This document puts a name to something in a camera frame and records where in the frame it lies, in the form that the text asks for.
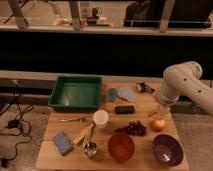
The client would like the orange plastic bowl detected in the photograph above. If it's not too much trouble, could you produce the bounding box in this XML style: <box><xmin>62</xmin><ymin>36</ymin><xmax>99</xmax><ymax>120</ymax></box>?
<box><xmin>107</xmin><ymin>133</ymin><xmax>135</xmax><ymax>162</ymax></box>

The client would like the yellow banana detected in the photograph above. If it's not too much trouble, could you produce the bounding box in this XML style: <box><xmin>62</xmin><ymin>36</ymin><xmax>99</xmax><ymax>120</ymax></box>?
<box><xmin>73</xmin><ymin>124</ymin><xmax>94</xmax><ymax>145</ymax></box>

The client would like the dark blue cloth piece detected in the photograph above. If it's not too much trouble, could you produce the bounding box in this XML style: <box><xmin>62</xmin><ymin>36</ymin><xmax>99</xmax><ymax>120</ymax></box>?
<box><xmin>107</xmin><ymin>88</ymin><xmax>117</xmax><ymax>102</ymax></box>

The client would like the black power adapter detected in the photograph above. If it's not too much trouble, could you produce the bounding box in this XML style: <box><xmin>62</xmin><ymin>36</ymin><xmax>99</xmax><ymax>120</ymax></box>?
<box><xmin>7</xmin><ymin>119</ymin><xmax>20</xmax><ymax>129</ymax></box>

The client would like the white paper cup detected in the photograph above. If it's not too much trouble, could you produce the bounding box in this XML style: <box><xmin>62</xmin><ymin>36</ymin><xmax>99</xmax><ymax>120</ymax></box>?
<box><xmin>93</xmin><ymin>110</ymin><xmax>109</xmax><ymax>129</ymax></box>

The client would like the yellow red apple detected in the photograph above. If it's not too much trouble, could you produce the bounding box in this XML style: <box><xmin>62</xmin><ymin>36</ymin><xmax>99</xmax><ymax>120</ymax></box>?
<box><xmin>151</xmin><ymin>119</ymin><xmax>166</xmax><ymax>131</ymax></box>

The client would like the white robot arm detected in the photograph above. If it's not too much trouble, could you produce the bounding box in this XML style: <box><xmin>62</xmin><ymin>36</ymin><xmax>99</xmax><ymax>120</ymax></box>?
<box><xmin>155</xmin><ymin>61</ymin><xmax>213</xmax><ymax>116</ymax></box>

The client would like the purple plastic bowl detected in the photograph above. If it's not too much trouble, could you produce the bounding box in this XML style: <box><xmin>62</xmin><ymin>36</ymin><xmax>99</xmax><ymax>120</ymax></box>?
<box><xmin>152</xmin><ymin>134</ymin><xmax>184</xmax><ymax>167</ymax></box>

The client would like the blue sponge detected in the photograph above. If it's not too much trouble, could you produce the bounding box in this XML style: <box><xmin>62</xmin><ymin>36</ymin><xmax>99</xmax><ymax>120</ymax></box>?
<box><xmin>53</xmin><ymin>132</ymin><xmax>73</xmax><ymax>156</ymax></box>

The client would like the black rectangular block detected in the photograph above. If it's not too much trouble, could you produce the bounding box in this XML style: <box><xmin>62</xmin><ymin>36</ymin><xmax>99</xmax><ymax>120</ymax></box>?
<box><xmin>115</xmin><ymin>105</ymin><xmax>135</xmax><ymax>114</ymax></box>

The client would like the metal fork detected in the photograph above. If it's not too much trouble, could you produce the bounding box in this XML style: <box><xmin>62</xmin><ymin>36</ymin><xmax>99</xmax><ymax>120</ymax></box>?
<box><xmin>59</xmin><ymin>117</ymin><xmax>85</xmax><ymax>122</ymax></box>

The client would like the dark grape bunch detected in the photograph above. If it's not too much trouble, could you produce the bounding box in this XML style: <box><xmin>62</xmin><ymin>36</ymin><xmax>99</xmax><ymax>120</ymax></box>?
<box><xmin>115</xmin><ymin>121</ymin><xmax>147</xmax><ymax>136</ymax></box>

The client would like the small metal cup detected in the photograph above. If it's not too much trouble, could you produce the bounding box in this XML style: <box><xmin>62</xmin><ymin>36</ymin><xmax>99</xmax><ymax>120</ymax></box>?
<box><xmin>84</xmin><ymin>142</ymin><xmax>97</xmax><ymax>159</ymax></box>

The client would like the wooden board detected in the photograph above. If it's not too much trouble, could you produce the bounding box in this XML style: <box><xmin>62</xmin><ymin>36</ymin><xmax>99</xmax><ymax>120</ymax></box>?
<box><xmin>36</xmin><ymin>83</ymin><xmax>189</xmax><ymax>171</ymax></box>

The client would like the green plastic tray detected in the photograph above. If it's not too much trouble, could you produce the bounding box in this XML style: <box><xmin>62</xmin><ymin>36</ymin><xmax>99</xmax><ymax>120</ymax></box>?
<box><xmin>48</xmin><ymin>76</ymin><xmax>102</xmax><ymax>112</ymax></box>

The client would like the black metal tool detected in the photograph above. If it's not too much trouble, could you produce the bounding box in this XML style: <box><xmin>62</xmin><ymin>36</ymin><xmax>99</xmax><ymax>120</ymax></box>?
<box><xmin>136</xmin><ymin>82</ymin><xmax>155</xmax><ymax>94</ymax></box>

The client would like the red chili pepper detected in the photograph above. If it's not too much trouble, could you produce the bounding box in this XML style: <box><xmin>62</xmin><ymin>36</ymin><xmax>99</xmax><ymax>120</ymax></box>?
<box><xmin>148</xmin><ymin>111</ymin><xmax>157</xmax><ymax>117</ymax></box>

